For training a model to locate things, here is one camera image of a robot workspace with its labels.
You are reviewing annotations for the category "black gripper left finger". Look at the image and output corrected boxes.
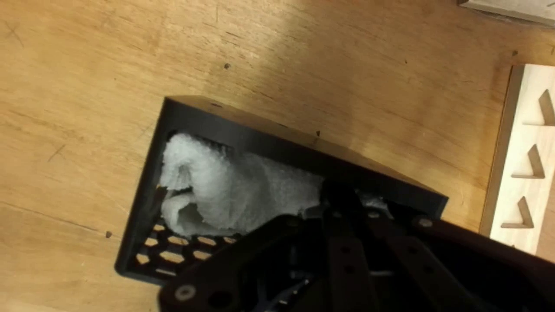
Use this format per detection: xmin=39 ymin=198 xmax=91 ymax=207
xmin=323 ymin=183 xmax=378 ymax=312

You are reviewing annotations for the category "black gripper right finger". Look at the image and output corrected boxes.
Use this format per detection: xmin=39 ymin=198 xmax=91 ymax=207
xmin=363 ymin=205 xmax=495 ymax=312

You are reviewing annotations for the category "wooden triangle-slot board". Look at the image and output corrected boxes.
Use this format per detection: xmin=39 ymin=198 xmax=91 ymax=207
xmin=481 ymin=65 xmax=555 ymax=254

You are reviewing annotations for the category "black mesh basket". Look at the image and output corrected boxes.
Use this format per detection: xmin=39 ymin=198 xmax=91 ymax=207
xmin=115 ymin=98 xmax=448 ymax=285

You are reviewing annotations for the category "white towel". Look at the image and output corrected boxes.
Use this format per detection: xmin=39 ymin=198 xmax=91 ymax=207
xmin=158 ymin=134 xmax=325 ymax=238

